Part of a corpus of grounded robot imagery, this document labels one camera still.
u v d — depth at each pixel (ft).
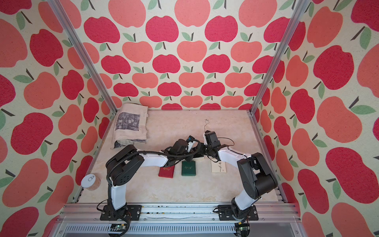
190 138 2.75
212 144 2.41
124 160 1.63
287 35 2.58
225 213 2.41
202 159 3.06
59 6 2.31
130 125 3.43
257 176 1.49
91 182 2.63
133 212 2.46
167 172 2.82
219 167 2.90
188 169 2.83
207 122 3.76
